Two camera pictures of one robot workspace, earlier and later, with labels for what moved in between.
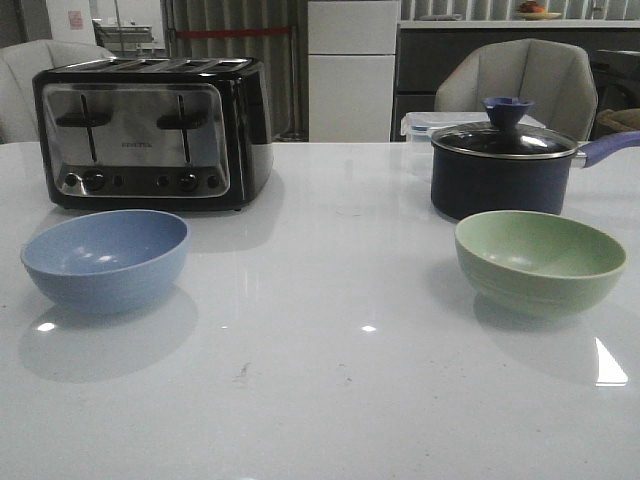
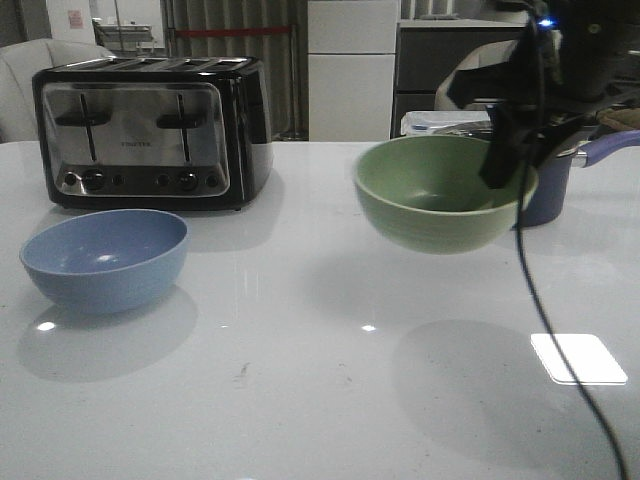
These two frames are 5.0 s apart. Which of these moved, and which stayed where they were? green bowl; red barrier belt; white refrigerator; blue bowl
Moved: green bowl
Stayed: white refrigerator; red barrier belt; blue bowl
